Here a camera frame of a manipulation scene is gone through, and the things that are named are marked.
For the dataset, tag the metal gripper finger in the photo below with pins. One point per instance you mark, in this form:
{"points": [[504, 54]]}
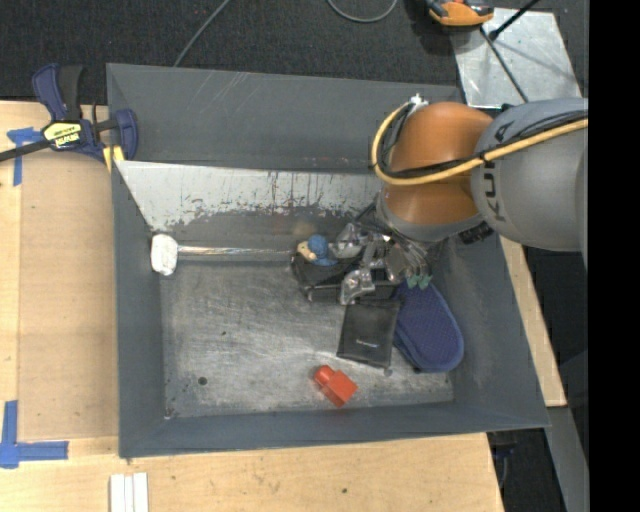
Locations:
{"points": [[350, 241], [356, 286]]}

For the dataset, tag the toy figure with blue hat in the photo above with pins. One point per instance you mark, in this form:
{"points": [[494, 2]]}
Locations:
{"points": [[318, 250]]}

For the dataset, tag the black flat box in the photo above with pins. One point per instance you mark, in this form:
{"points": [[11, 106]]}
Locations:
{"points": [[320, 280]]}

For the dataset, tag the black pouch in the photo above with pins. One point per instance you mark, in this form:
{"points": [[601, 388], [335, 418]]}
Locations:
{"points": [[369, 332]]}

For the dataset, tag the blue slipper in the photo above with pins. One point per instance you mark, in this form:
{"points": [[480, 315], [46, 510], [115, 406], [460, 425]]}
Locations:
{"points": [[430, 330]]}

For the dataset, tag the red toy block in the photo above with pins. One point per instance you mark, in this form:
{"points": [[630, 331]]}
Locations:
{"points": [[336, 385]]}

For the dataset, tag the grey metal bin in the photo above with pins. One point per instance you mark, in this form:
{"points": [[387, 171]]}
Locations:
{"points": [[240, 330]]}

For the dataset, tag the white-headed metal rod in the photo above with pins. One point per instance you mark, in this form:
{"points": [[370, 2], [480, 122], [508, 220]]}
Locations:
{"points": [[164, 254]]}

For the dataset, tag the black cylinder on white bracket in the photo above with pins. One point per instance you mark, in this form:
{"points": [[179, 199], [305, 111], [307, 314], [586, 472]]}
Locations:
{"points": [[475, 233]]}

